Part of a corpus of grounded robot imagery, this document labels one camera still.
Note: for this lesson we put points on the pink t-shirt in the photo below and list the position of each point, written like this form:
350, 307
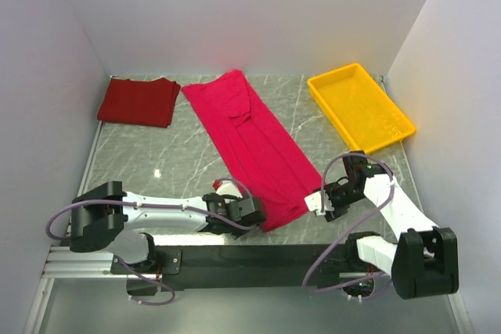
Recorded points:
256, 148

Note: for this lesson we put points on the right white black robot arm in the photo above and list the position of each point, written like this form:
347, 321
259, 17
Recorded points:
424, 261

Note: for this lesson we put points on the aluminium frame rail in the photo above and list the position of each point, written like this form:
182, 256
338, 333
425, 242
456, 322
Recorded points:
61, 262

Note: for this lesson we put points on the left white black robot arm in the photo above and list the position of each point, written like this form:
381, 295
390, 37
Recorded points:
111, 219

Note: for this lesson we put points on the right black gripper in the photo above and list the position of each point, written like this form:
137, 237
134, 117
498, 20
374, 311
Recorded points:
338, 210

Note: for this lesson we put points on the folded dark red t-shirt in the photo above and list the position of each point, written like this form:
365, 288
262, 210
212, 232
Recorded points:
144, 103

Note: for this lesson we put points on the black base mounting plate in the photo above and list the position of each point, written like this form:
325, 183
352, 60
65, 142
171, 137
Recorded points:
207, 267

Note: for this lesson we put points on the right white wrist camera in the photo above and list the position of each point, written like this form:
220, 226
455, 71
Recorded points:
318, 203

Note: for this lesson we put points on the yellow plastic tray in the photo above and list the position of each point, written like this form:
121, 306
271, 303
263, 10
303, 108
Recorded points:
359, 109

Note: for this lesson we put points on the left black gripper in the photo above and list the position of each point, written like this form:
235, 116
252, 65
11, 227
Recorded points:
239, 231

